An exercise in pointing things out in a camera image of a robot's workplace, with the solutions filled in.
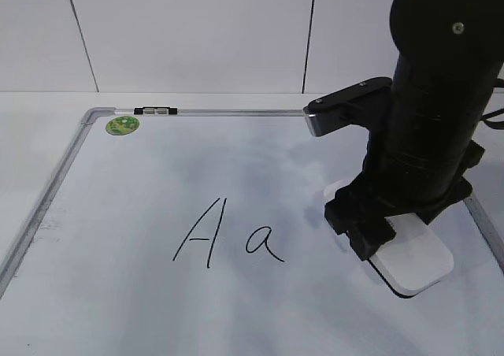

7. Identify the white board eraser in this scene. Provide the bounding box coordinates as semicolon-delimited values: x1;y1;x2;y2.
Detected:
321;179;454;297

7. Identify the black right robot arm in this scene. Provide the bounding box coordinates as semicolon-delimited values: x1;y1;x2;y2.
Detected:
309;0;503;260

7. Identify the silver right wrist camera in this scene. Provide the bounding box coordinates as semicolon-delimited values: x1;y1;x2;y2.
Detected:
303;77;392;137

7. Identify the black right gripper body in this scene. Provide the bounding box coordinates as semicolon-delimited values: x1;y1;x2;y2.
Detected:
332;129;484;224

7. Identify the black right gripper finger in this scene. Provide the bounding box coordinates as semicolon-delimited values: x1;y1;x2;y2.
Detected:
324;198;396;261

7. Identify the green round sticker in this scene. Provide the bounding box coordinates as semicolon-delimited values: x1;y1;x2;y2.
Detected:
106;116;140;136

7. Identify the black board hanger clip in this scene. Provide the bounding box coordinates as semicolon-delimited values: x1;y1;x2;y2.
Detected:
133;106;178;116

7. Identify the white board with aluminium frame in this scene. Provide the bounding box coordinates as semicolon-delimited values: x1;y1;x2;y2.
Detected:
1;116;503;355

